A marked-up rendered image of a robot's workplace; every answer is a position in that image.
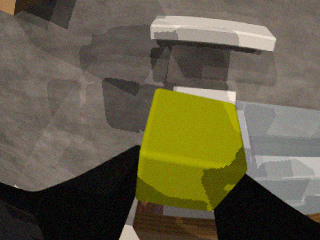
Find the yellow block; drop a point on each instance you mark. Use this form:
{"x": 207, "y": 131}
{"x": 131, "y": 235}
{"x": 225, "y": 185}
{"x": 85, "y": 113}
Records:
{"x": 192, "y": 153}

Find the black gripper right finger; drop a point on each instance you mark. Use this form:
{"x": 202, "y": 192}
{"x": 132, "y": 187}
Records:
{"x": 251, "y": 212}

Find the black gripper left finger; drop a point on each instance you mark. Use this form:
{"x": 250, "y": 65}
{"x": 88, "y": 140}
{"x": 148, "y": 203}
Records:
{"x": 93, "y": 206}

